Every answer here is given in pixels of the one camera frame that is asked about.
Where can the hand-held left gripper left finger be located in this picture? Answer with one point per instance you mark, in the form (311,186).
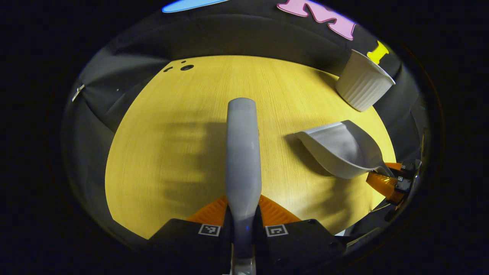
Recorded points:
(191,248)

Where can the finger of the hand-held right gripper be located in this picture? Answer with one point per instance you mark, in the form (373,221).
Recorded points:
(384,185)
(405,166)

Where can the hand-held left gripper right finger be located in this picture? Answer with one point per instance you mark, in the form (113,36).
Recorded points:
(298,248)

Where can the grey plastic dustpan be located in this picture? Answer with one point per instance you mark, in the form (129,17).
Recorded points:
(340,149)

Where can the white ribbed garbage bin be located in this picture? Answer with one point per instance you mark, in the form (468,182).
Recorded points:
(361,86)

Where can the yellow wooden desktop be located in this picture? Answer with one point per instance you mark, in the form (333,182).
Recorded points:
(172,152)

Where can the silver metal cloth clip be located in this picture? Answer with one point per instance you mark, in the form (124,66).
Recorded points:
(78,92)

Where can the black backdrop cloth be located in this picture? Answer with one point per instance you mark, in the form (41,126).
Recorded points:
(229,38)

